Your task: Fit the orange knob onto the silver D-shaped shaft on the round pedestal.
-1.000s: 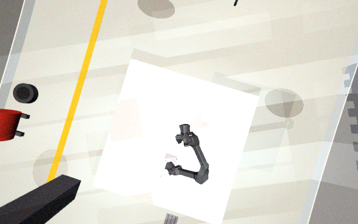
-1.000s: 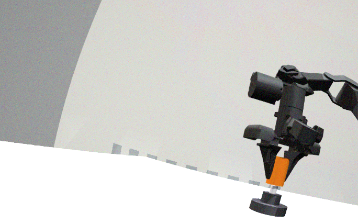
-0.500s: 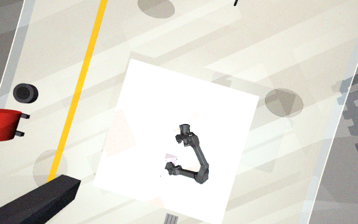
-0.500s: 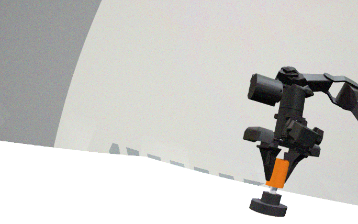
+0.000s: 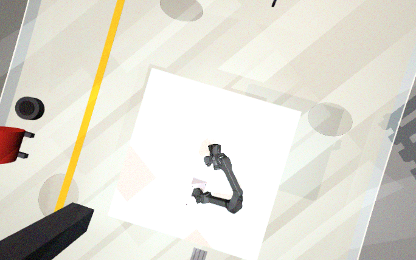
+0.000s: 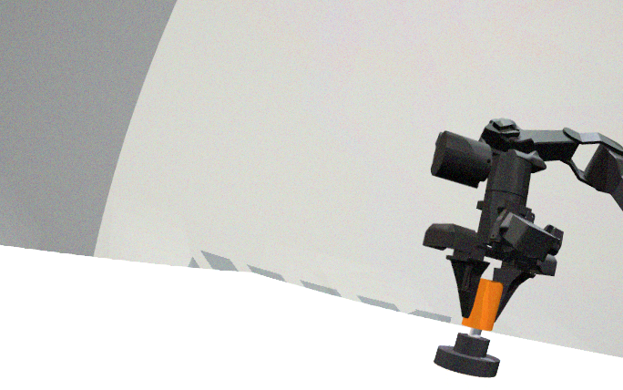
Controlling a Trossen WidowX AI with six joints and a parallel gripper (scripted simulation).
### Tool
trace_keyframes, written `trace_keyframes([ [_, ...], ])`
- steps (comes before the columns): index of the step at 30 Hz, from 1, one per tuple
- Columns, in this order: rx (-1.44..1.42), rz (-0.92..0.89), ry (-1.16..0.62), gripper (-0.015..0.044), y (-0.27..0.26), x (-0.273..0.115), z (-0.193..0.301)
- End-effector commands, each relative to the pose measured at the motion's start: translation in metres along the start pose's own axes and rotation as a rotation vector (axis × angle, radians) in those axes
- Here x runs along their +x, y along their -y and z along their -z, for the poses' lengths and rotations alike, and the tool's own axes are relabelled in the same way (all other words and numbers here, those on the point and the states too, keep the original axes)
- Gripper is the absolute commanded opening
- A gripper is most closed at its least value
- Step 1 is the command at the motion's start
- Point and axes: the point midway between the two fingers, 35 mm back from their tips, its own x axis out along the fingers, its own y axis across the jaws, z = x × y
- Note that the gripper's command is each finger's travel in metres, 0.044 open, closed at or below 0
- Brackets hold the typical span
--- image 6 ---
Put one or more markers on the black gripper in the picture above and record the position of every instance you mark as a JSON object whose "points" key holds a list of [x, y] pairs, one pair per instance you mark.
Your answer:
{"points": [[470, 248]]}

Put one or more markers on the orange knob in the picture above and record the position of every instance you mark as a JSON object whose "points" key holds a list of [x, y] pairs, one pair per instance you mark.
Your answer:
{"points": [[486, 305]]}

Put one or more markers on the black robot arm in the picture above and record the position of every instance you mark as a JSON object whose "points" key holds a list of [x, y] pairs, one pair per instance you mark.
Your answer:
{"points": [[506, 155]]}

